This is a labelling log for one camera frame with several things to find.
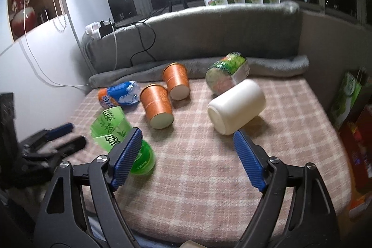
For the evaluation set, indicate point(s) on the red carton box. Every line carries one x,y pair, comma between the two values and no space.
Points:
359,149

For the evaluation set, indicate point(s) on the green plastic bottle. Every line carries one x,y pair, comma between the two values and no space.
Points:
112,127

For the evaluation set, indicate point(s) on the grey sofa backrest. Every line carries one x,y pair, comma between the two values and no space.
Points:
203,33

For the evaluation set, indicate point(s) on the green carton box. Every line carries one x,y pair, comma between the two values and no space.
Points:
345,97

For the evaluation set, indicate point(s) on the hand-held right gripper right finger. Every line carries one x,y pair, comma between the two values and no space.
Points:
250,163

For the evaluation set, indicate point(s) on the orange paper cup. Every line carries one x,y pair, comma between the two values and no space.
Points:
157,105
175,79

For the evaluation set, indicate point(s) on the white power strip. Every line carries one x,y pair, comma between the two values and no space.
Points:
97,30

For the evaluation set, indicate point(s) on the red and white vase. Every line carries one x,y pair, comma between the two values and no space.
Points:
21,17

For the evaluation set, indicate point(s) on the pink plaid blanket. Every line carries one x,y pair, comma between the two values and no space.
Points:
203,172

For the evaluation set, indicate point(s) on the white cup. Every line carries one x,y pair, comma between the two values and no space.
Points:
237,107

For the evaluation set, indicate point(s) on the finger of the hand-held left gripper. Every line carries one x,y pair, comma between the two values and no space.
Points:
72,144
59,130

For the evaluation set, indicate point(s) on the crushed blue plastic bottle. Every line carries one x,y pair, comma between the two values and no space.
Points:
120,94

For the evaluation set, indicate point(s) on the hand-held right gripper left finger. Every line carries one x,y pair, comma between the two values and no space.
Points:
128,159

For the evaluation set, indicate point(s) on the green labelled clear jar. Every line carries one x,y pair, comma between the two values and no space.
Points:
225,73

